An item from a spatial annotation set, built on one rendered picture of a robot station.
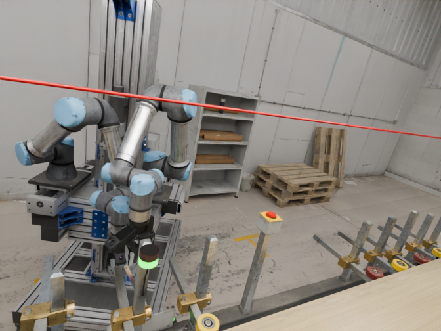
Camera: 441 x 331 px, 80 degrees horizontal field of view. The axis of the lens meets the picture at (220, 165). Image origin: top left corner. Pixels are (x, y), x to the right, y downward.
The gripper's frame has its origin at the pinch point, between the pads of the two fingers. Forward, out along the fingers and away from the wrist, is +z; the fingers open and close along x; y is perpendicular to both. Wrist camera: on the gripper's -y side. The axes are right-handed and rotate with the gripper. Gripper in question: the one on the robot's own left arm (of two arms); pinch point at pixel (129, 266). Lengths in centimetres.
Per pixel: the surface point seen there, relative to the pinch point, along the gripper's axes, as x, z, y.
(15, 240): 182, 101, -3
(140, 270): -9.8, -5.9, -1.7
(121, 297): 1.1, 14.7, -1.7
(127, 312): -7.4, 13.7, -3.6
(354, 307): -64, 11, 71
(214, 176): 189, 84, 262
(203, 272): -17.6, 0.8, 21.4
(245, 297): -26, 22, 46
